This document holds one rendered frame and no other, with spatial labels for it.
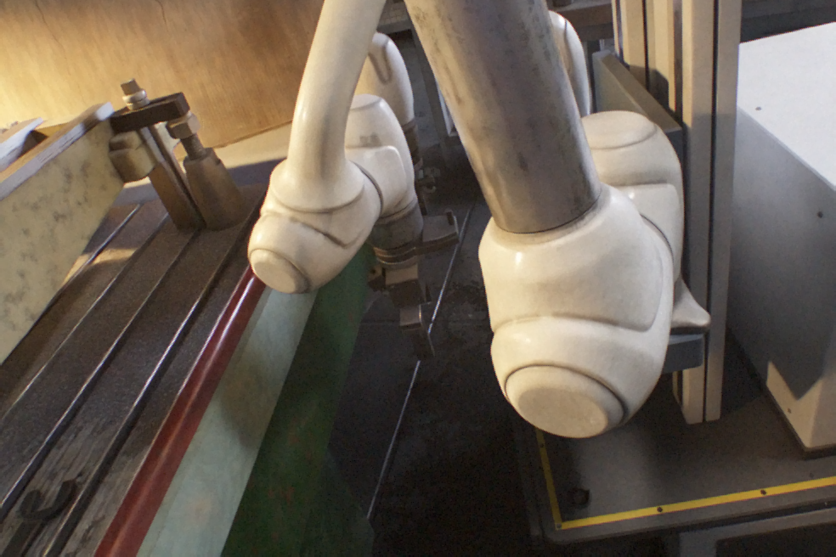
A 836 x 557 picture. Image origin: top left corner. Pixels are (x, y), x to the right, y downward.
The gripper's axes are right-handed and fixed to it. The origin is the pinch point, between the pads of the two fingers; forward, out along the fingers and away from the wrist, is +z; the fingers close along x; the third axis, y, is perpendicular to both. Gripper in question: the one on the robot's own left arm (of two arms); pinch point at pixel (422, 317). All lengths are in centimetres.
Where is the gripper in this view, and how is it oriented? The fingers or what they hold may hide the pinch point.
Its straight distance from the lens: 97.7
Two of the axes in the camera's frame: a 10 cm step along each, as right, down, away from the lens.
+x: 0.2, 5.5, -8.3
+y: -9.7, 2.1, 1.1
